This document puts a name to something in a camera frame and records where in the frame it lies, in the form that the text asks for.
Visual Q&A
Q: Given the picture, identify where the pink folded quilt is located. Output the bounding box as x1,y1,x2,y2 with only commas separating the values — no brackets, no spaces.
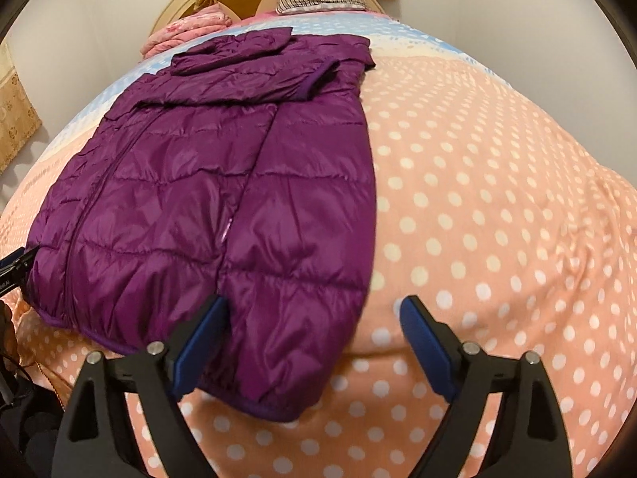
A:
140,2,232,58

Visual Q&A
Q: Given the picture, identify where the polka dot bed cover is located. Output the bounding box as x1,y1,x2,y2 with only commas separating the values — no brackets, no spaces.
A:
0,7,637,478

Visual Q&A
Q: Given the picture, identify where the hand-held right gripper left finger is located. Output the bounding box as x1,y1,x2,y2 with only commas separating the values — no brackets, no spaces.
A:
59,295,230,478

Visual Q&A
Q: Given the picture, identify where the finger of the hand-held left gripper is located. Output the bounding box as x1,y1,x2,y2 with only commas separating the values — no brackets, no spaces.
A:
0,248,37,296

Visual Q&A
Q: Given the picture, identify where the dark cloth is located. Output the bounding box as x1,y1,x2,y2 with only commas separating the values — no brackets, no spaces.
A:
0,299,68,478

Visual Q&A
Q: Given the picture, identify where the purple hooded puffer jacket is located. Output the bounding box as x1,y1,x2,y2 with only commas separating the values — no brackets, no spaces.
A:
27,29,376,424

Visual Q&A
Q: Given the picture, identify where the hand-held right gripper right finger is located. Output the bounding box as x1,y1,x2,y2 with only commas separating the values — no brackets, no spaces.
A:
401,295,573,478

